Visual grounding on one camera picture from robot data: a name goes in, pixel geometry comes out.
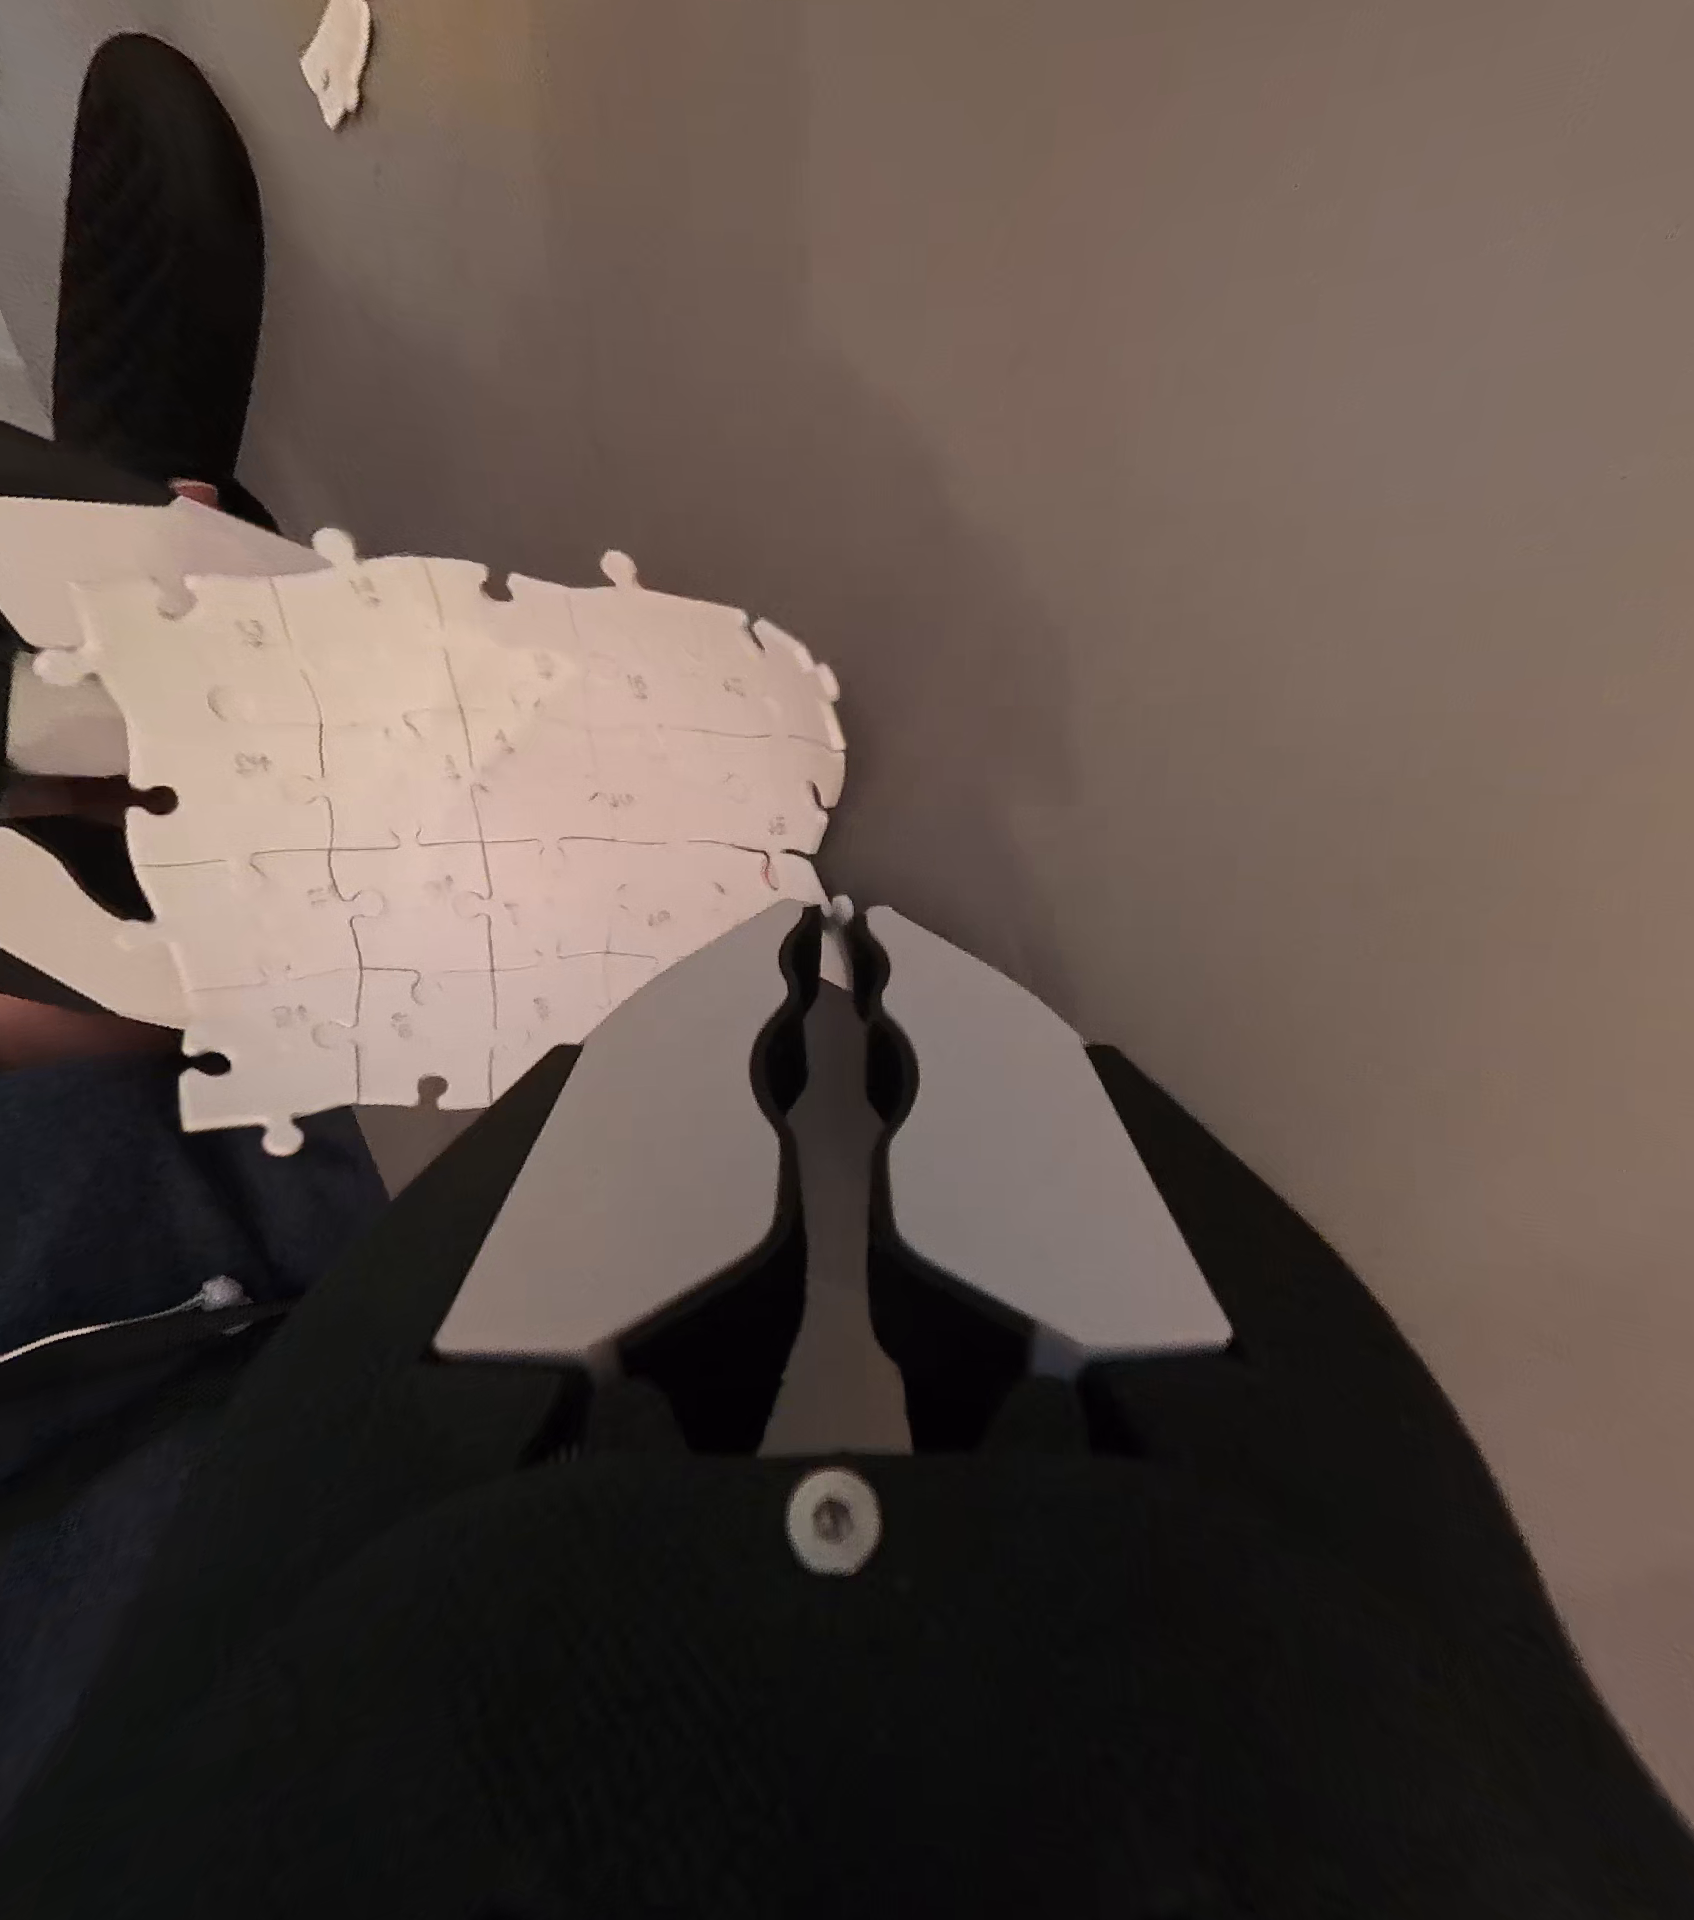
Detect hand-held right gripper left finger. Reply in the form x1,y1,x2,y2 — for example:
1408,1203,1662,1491
434,900,825,1375

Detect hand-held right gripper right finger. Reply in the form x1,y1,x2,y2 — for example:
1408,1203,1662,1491
854,900,1239,1375

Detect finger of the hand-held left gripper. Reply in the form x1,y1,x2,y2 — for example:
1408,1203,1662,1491
0,826,190,1037
0,490,333,648

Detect white puzzle piece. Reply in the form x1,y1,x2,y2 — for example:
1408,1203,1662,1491
812,892,870,1008

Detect assembled white puzzle section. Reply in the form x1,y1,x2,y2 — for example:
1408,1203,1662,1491
22,534,855,1158

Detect person's left forearm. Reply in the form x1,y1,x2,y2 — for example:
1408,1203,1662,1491
0,959,190,1076

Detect scattered loose puzzle pieces group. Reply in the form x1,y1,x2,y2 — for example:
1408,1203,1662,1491
302,0,376,132

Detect white drawstring cord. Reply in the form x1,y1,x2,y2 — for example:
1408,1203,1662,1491
0,1276,256,1412

